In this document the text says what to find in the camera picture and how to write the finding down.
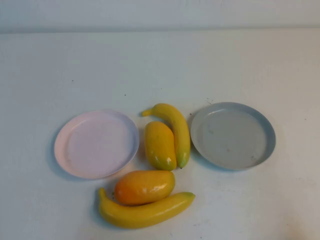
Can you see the yellow mango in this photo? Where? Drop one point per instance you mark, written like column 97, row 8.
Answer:
column 158, row 145

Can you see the orange mango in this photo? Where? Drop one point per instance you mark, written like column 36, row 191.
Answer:
column 142, row 187

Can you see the pink round plate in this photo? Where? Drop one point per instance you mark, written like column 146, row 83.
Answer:
column 97, row 145

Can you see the grey-blue round plate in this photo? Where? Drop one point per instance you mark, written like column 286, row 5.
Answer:
column 232, row 137

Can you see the short curved yellow banana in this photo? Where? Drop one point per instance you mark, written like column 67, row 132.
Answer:
column 175, row 120

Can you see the long yellow banana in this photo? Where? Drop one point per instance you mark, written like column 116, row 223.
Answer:
column 140, row 215

